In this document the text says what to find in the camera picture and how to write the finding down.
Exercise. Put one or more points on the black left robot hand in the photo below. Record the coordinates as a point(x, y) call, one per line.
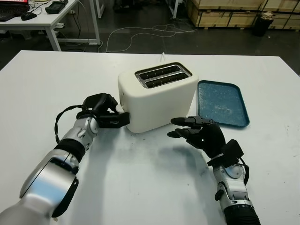
point(98, 102)

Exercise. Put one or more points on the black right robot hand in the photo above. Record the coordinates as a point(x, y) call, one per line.
point(208, 138)

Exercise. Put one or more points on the cream toaster lever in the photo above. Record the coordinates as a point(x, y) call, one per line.
point(119, 108)

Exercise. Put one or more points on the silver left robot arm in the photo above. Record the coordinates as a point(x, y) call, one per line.
point(54, 173)

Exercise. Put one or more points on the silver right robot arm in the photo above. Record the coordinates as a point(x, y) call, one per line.
point(234, 194)

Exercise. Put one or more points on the blue plastic tray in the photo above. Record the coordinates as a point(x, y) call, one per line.
point(220, 103)

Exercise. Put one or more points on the cream two-slot toaster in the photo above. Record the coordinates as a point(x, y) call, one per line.
point(159, 105)

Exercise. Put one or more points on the white shoe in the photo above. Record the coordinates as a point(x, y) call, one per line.
point(59, 25)

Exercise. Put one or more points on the white office desk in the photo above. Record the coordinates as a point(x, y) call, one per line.
point(42, 21)

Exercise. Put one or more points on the black electronic device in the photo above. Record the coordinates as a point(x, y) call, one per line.
point(56, 7)

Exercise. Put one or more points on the black computer mouse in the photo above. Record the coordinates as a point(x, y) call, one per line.
point(28, 16)

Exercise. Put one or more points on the white table leg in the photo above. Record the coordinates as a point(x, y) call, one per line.
point(173, 9)

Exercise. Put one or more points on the black trash bin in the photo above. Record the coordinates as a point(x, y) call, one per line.
point(263, 25)

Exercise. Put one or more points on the wooden shipping crate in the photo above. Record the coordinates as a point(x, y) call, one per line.
point(229, 14)

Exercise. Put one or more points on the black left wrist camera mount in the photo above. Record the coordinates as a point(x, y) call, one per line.
point(114, 120)

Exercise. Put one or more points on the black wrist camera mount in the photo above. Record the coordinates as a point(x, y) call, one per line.
point(114, 120)
point(233, 151)

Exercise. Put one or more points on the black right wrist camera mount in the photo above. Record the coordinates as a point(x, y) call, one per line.
point(233, 151)

